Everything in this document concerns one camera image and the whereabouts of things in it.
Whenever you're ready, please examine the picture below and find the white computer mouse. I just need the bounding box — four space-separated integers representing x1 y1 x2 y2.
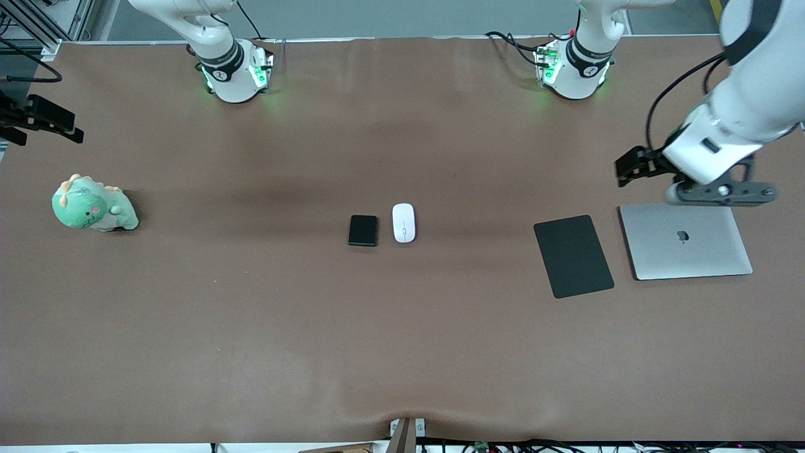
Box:
392 203 416 243

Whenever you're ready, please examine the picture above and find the black phone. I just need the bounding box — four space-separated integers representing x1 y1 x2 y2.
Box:
348 215 379 247

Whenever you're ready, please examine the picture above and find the black mouse pad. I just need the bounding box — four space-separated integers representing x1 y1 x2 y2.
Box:
533 215 615 299

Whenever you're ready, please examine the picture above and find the green dinosaur plush toy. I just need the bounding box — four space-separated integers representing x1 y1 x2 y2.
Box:
52 174 140 232

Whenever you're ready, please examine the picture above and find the silver laptop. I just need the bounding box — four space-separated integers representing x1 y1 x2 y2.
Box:
618 201 754 281

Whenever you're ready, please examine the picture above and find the brown table cover mat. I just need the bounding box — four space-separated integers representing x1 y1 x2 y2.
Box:
0 35 805 445

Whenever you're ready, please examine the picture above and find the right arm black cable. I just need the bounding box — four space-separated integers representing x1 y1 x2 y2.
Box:
0 38 63 83

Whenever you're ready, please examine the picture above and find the aluminium frame with black struts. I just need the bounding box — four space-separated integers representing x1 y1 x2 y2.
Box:
0 0 95 61

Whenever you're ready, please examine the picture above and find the thin black base cable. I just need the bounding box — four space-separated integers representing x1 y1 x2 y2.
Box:
236 0 264 42

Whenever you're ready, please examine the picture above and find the metal bracket with brown post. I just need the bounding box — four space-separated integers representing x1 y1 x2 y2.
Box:
389 417 427 453

